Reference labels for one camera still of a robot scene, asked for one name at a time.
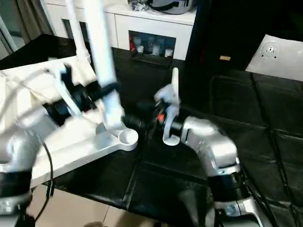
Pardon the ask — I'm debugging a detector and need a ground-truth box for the white plastic table top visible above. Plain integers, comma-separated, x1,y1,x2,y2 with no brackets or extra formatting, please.
0,55,139,187

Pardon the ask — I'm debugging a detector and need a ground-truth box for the dark rounded robot foot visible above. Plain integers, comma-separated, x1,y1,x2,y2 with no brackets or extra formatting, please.
85,221,109,227

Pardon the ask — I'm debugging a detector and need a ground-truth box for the white sideboard with glass doors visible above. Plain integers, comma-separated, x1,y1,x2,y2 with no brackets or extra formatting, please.
45,0,197,61

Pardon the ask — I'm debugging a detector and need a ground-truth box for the black cabinet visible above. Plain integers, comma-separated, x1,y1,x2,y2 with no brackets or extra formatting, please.
184,0,303,71

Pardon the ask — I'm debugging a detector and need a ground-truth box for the grey brown curtain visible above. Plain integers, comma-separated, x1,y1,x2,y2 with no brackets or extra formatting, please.
14,0,55,45

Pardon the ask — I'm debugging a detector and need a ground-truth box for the round grey dish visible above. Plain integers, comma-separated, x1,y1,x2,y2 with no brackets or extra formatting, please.
146,0,197,15

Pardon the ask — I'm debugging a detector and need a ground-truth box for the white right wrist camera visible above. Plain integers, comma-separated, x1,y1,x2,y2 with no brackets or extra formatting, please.
153,84,182,142

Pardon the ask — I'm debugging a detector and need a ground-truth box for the black left camera cable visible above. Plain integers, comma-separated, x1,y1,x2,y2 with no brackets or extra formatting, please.
0,68,55,223

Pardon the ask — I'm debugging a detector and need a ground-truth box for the white plastic table leg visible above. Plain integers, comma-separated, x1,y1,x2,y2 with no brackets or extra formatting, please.
84,0,126,131
65,0,92,63
162,67,183,146

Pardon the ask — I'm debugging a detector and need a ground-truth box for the black quilted mat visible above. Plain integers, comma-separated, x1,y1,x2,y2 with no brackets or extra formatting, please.
0,34,303,227

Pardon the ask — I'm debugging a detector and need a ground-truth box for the pale panel with holes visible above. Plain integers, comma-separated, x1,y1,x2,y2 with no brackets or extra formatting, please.
245,34,303,82

